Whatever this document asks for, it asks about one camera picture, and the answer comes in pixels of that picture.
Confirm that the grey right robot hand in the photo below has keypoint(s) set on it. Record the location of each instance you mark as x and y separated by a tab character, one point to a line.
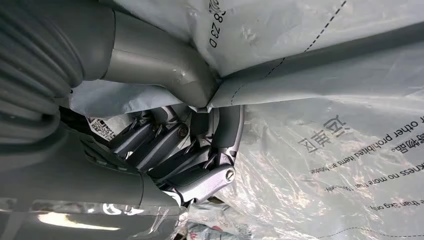
82	185

